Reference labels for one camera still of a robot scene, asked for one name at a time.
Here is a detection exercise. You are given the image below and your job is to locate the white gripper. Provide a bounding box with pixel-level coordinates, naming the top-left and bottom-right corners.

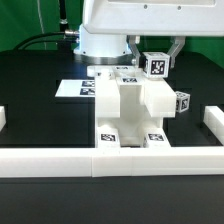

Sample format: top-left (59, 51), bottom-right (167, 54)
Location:
top-left (82, 0), bottom-right (224, 68)

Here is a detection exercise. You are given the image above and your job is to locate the white chair back frame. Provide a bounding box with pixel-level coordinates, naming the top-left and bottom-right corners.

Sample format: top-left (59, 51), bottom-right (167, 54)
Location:
top-left (87, 65), bottom-right (176, 118)

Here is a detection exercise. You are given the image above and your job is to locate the white chair seat part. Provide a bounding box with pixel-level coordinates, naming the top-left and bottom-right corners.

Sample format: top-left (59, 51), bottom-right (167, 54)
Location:
top-left (95, 118), bottom-right (163, 148)

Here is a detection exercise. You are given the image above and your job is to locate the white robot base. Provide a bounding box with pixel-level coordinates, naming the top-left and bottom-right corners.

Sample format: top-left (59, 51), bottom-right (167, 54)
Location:
top-left (73, 25), bottom-right (132, 65)

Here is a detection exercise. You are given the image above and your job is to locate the white tag sheet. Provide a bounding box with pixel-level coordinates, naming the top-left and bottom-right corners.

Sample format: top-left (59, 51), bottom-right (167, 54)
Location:
top-left (55, 80), bottom-right (95, 97)

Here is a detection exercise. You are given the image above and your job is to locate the white obstacle fence bar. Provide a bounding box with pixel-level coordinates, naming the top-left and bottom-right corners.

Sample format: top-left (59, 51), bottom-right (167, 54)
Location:
top-left (0, 146), bottom-right (224, 178)

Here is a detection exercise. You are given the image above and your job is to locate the white side block left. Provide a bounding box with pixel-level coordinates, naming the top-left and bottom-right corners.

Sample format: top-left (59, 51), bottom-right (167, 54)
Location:
top-left (0, 106), bottom-right (6, 132)

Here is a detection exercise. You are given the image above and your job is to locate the black base cable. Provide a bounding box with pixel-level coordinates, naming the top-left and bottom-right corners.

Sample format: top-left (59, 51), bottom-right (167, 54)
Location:
top-left (13, 29), bottom-right (81, 51)

